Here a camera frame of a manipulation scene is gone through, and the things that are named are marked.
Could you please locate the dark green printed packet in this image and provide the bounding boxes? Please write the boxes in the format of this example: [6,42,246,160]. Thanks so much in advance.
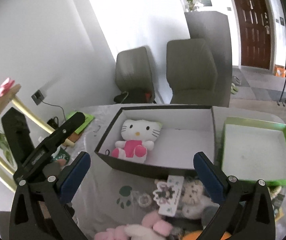
[56,147,71,163]

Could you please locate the green leafy plant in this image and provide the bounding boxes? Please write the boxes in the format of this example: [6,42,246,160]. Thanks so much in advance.
[0,127,15,165]

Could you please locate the black cardboard box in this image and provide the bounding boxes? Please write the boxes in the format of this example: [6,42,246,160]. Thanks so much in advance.
[94,106,218,179]

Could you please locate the orange plush toy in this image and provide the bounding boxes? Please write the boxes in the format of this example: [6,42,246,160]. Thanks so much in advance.
[183,231,233,240]

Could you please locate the brown wooden door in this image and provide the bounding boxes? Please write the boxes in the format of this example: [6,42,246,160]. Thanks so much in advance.
[228,0,273,70]

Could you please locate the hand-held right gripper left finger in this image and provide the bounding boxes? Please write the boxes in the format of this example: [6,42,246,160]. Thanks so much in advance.
[10,151,91,240]

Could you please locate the grey wall socket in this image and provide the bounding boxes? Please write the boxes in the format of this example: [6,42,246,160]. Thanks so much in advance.
[31,90,46,105]

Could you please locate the orange box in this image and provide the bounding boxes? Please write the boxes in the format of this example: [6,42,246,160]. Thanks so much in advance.
[274,65,286,77]

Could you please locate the round clear keychain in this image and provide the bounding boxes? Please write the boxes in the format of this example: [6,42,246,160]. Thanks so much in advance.
[137,192,154,207]

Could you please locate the green notepad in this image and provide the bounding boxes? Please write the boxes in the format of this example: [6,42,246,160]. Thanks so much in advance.
[66,112,95,135]

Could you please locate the white paper tag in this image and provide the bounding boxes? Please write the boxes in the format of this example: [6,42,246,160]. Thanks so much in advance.
[158,176,185,216]

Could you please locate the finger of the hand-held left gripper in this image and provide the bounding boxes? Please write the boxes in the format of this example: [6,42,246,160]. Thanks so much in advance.
[13,111,86,182]
[1,107,35,166]

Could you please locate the black cable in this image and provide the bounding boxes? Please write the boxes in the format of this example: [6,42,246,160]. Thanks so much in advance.
[43,101,67,128]

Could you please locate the beige bear plush toy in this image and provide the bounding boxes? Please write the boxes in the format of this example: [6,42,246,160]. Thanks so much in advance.
[180,177,220,221]

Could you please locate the white fluffy plush toy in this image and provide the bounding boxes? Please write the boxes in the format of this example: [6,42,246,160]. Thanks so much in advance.
[123,224,159,240]

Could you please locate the green cardboard box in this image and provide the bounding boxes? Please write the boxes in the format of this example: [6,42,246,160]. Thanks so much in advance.
[220,117,286,187]

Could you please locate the white cat plush toy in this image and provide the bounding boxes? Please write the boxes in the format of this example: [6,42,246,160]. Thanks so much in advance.
[112,119,162,164]

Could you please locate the grey upholstered chair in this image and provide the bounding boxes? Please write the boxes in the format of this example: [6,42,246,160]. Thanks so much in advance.
[166,39,231,107]
[115,46,157,104]

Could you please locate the pink plush toy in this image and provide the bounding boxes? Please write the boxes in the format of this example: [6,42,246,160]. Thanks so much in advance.
[94,211,174,240]

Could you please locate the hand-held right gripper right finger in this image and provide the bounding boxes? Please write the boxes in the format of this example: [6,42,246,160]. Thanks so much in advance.
[193,151,276,240]

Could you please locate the pink artificial flowers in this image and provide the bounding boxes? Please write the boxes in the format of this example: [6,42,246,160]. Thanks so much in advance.
[0,78,16,105]

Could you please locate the black bag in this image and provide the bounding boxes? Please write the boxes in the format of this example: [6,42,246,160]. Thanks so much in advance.
[114,90,156,104]

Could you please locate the flower-shaped keychain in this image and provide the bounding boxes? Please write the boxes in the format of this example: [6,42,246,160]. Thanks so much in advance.
[153,181,176,205]

